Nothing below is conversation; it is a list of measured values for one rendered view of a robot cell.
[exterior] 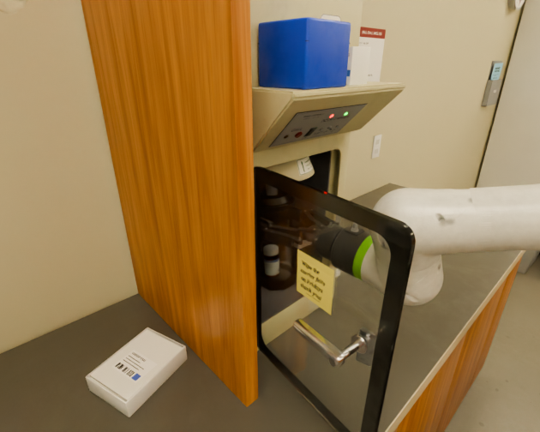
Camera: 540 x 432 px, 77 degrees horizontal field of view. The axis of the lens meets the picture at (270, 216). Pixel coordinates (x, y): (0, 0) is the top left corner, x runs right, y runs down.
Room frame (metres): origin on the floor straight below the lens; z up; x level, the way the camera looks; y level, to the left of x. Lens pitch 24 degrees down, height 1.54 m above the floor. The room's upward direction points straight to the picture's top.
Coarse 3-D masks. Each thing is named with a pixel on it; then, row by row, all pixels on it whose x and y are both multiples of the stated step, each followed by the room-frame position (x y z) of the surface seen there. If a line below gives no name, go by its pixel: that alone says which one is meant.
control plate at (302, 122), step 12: (336, 108) 0.58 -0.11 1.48; (348, 108) 0.61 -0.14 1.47; (360, 108) 0.65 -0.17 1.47; (300, 120) 0.54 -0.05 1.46; (312, 120) 0.57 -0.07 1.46; (324, 120) 0.60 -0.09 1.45; (336, 120) 0.63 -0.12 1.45; (348, 120) 0.67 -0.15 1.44; (288, 132) 0.56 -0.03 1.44; (324, 132) 0.65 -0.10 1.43; (336, 132) 0.69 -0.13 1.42; (276, 144) 0.57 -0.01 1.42
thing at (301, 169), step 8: (296, 160) 0.70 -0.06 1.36; (304, 160) 0.72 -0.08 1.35; (272, 168) 0.68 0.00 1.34; (280, 168) 0.68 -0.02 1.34; (288, 168) 0.69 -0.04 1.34; (296, 168) 0.69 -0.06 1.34; (304, 168) 0.71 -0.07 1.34; (312, 168) 0.74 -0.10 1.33; (288, 176) 0.68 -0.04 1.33; (296, 176) 0.69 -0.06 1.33; (304, 176) 0.70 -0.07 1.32
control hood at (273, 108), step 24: (264, 96) 0.52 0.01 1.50; (288, 96) 0.49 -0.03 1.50; (312, 96) 0.51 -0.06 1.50; (336, 96) 0.55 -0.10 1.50; (360, 96) 0.60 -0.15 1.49; (384, 96) 0.67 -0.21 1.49; (264, 120) 0.52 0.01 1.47; (288, 120) 0.52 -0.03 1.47; (360, 120) 0.71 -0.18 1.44; (264, 144) 0.54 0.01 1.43; (288, 144) 0.60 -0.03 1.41
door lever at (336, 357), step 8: (296, 320) 0.38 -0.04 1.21; (296, 328) 0.37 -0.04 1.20; (304, 328) 0.37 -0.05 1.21; (312, 328) 0.37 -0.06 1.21; (304, 336) 0.36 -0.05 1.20; (312, 336) 0.35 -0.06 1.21; (320, 336) 0.35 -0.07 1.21; (352, 336) 0.35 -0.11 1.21; (312, 344) 0.35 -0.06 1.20; (320, 344) 0.34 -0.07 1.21; (328, 344) 0.34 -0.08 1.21; (352, 344) 0.34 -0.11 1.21; (360, 344) 0.34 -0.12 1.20; (328, 352) 0.32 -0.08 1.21; (336, 352) 0.32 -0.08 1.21; (344, 352) 0.32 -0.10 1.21; (352, 352) 0.33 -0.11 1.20; (360, 352) 0.34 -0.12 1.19; (336, 360) 0.31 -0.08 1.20; (344, 360) 0.32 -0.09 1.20
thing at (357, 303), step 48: (288, 192) 0.47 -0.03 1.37; (288, 240) 0.47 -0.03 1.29; (336, 240) 0.39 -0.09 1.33; (384, 240) 0.33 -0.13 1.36; (288, 288) 0.47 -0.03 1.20; (336, 288) 0.38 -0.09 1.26; (384, 288) 0.33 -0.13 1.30; (288, 336) 0.46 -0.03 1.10; (336, 336) 0.38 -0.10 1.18; (384, 336) 0.32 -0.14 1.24; (336, 384) 0.37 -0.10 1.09; (384, 384) 0.31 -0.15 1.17
